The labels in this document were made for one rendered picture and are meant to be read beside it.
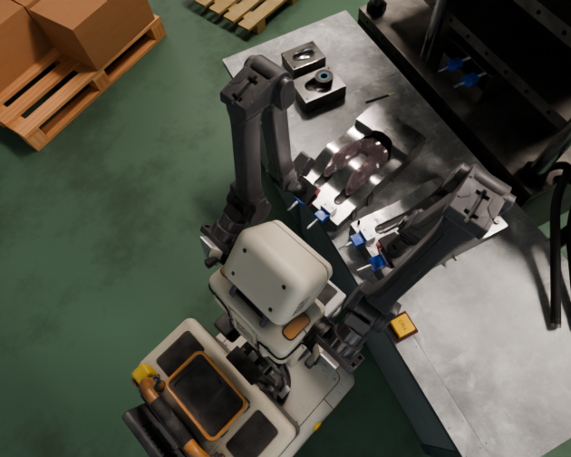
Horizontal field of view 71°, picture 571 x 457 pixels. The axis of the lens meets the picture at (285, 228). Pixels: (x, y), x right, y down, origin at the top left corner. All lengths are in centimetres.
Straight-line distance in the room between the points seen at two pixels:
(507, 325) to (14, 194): 295
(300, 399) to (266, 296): 107
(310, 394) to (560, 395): 94
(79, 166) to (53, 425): 162
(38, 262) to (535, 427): 262
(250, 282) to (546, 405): 103
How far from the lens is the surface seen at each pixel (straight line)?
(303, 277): 85
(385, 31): 229
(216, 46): 353
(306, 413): 191
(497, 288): 159
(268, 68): 84
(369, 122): 169
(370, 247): 142
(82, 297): 264
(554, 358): 160
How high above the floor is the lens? 219
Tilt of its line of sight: 64 degrees down
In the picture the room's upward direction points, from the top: 9 degrees counter-clockwise
